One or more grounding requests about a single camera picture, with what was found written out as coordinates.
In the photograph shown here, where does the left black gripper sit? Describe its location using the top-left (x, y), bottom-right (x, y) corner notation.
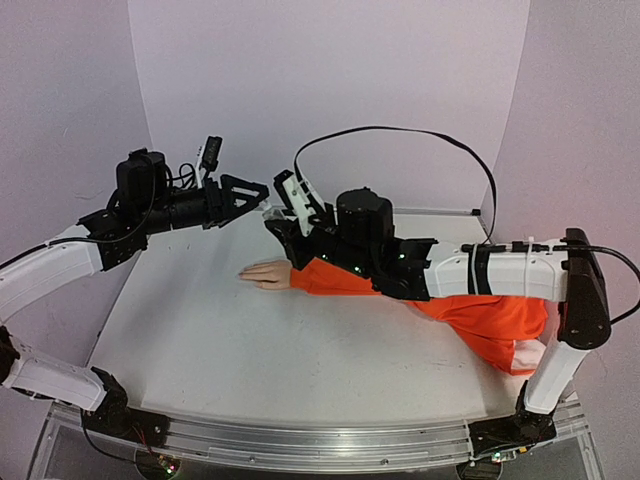
top-left (139, 172), bottom-right (272, 235)

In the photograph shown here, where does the clear nail polish bottle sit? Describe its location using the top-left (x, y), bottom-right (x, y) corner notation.
top-left (262, 207), bottom-right (286, 221)

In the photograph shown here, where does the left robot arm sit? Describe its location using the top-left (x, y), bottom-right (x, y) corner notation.
top-left (1, 149), bottom-right (269, 437)

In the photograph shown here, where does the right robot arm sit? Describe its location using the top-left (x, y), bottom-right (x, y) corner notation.
top-left (264, 189), bottom-right (611, 415)

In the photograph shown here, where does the mannequin hand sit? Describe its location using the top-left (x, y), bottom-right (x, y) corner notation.
top-left (239, 260), bottom-right (292, 291)

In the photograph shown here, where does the orange sweatshirt sleeve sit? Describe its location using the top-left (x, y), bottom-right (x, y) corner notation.
top-left (291, 259), bottom-right (548, 375)

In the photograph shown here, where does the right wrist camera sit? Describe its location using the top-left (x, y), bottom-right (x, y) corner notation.
top-left (273, 170), bottom-right (335, 237)

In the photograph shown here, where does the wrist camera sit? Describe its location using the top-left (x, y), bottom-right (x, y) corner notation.
top-left (195, 136), bottom-right (223, 188)
top-left (273, 170), bottom-right (335, 237)

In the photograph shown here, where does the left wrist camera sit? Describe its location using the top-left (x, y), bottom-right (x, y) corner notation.
top-left (195, 136), bottom-right (223, 188)

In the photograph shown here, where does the aluminium back rail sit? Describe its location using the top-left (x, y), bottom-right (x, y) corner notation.
top-left (166, 203), bottom-right (484, 216)

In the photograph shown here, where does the aluminium rail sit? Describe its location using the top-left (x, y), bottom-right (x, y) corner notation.
top-left (166, 203), bottom-right (484, 216)
top-left (49, 389), bottom-right (584, 464)

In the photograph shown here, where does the black right camera cable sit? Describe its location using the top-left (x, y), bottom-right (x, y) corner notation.
top-left (293, 126), bottom-right (499, 246)

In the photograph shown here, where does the aluminium front rail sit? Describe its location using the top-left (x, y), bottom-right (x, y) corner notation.
top-left (49, 389), bottom-right (584, 464)

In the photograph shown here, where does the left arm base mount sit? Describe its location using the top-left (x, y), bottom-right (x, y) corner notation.
top-left (81, 367), bottom-right (170, 449)

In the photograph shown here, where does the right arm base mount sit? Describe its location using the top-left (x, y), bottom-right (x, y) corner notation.
top-left (468, 391), bottom-right (556, 460)

